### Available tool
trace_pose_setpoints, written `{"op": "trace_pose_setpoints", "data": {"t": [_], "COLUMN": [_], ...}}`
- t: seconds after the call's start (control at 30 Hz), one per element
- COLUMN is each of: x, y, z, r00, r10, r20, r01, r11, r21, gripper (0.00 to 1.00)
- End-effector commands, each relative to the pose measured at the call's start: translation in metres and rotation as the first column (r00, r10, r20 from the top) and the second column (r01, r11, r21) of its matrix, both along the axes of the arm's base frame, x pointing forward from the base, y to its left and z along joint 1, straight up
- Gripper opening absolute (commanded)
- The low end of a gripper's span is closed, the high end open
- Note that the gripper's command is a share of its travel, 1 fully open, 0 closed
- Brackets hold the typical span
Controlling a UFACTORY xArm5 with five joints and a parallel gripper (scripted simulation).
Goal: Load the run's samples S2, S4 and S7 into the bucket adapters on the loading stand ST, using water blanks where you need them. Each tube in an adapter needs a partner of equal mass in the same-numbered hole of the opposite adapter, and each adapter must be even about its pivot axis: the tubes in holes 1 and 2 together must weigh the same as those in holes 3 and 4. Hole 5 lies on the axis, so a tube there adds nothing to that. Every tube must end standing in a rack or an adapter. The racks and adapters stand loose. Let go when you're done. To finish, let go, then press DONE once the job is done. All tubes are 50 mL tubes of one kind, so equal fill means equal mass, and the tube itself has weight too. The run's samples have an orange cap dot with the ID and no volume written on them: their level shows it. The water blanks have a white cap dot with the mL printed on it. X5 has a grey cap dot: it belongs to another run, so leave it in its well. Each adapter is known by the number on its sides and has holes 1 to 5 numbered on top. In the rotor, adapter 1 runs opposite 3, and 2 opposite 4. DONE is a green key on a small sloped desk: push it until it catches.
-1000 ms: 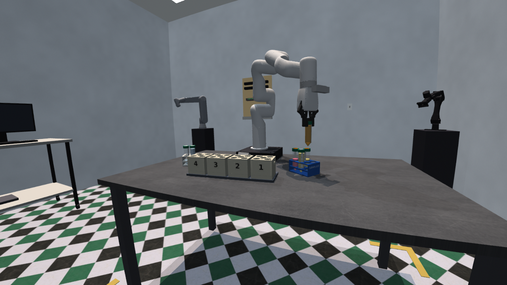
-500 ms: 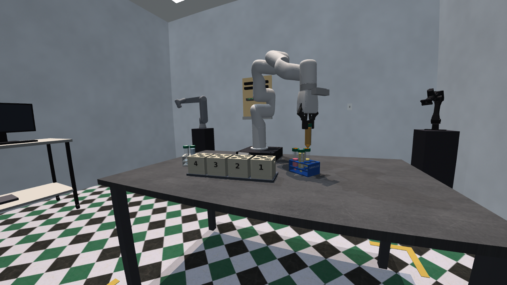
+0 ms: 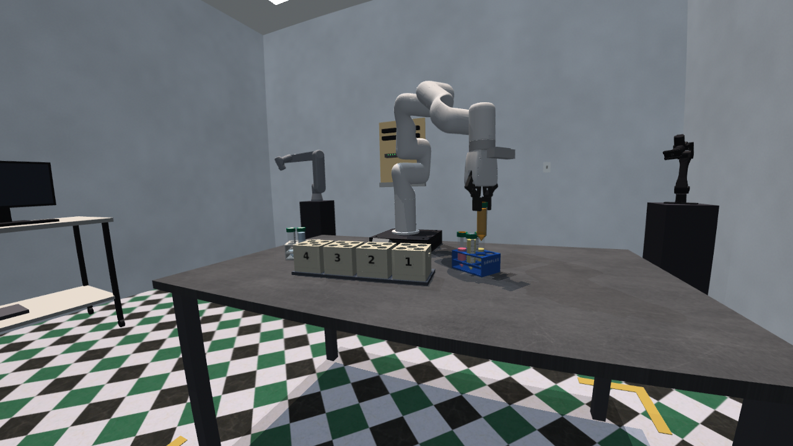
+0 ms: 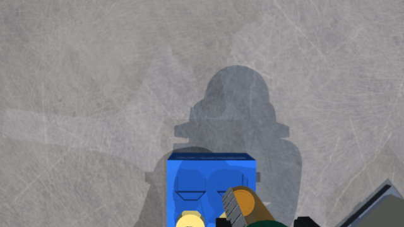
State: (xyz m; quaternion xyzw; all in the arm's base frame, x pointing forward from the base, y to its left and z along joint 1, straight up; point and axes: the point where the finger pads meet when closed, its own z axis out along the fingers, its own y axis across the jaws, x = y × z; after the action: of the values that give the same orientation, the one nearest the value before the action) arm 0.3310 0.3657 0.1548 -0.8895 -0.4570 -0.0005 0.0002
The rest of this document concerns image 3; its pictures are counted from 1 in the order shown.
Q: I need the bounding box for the clear tube with dark green cap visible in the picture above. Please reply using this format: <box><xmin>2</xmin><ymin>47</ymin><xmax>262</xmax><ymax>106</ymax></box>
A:
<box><xmin>286</xmin><ymin>227</ymin><xmax>296</xmax><ymax>257</ymax></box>

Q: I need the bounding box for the blue tube rack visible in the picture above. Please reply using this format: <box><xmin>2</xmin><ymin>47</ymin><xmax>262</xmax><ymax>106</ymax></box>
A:
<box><xmin>452</xmin><ymin>249</ymin><xmax>501</xmax><ymax>277</ymax></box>

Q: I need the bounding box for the white tube rack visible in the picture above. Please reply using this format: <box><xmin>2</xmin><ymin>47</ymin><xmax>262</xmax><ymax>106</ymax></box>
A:
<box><xmin>284</xmin><ymin>240</ymin><xmax>298</xmax><ymax>260</ymax></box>

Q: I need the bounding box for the centrifuge tube with pink liquid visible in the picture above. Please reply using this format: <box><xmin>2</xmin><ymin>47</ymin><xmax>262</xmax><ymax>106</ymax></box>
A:
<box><xmin>457</xmin><ymin>231</ymin><xmax>467</xmax><ymax>261</ymax></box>

